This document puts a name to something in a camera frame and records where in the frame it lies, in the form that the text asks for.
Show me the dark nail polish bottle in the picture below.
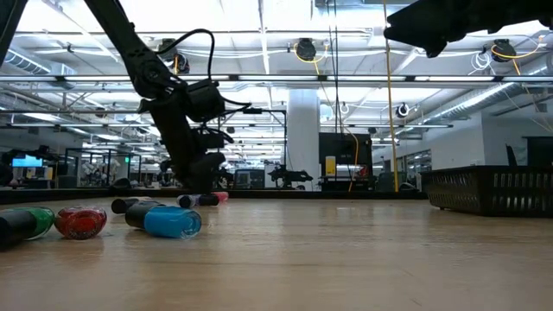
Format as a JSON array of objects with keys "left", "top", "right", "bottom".
[{"left": 111, "top": 196, "right": 153, "bottom": 215}]

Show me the white building column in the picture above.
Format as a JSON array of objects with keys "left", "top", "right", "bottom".
[{"left": 286, "top": 89, "right": 321, "bottom": 192}]

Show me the black plastic slotted basket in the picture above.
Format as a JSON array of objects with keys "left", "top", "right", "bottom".
[{"left": 420, "top": 165, "right": 553, "bottom": 218}]

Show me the dark wall panel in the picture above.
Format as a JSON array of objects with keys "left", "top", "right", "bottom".
[{"left": 522, "top": 136, "right": 553, "bottom": 168}]

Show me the black cabinet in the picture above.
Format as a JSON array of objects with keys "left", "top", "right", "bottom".
[{"left": 318, "top": 132, "right": 374, "bottom": 192}]

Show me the bright blue nail polish bottle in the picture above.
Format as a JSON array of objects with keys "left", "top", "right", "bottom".
[{"left": 124, "top": 202, "right": 203, "bottom": 240}]

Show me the light blue nail polish bottle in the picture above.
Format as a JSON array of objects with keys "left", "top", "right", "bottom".
[{"left": 176, "top": 194, "right": 198, "bottom": 210}]

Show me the black hanging cable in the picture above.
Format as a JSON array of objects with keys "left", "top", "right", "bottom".
[{"left": 326, "top": 0, "right": 341, "bottom": 136}]

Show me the silver ventilation duct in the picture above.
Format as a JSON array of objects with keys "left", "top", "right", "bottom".
[{"left": 0, "top": 44, "right": 77, "bottom": 90}]

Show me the long ceiling light strip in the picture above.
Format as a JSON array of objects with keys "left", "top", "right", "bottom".
[{"left": 0, "top": 73, "right": 553, "bottom": 85}]

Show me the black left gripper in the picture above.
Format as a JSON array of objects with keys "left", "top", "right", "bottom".
[{"left": 137, "top": 92, "right": 235, "bottom": 194}]

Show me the green nail polish bottle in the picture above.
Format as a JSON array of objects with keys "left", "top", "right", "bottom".
[{"left": 0, "top": 206, "right": 56, "bottom": 251}]

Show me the yellow hanging cable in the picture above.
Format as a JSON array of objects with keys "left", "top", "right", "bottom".
[{"left": 381, "top": 0, "right": 400, "bottom": 194}]

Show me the red nail polish bottle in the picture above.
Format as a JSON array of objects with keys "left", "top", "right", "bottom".
[{"left": 54, "top": 206, "right": 108, "bottom": 241}]

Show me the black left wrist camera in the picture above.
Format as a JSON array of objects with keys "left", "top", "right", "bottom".
[{"left": 185, "top": 79, "right": 226, "bottom": 124}]

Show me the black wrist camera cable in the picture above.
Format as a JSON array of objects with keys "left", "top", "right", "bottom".
[{"left": 155, "top": 28, "right": 252, "bottom": 109}]

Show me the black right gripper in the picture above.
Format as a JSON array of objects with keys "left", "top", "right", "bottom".
[{"left": 383, "top": 0, "right": 553, "bottom": 59}]

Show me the black aluminium table frame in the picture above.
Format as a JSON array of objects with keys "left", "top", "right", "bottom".
[{"left": 0, "top": 188, "right": 429, "bottom": 206}]

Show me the black office chair back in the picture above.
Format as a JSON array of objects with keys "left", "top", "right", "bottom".
[{"left": 505, "top": 143, "right": 520, "bottom": 168}]

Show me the blue computer monitor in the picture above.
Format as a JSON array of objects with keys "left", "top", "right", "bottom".
[{"left": 11, "top": 154, "right": 45, "bottom": 169}]

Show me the black background station frame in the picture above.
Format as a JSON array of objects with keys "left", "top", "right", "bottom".
[{"left": 215, "top": 108, "right": 289, "bottom": 192}]

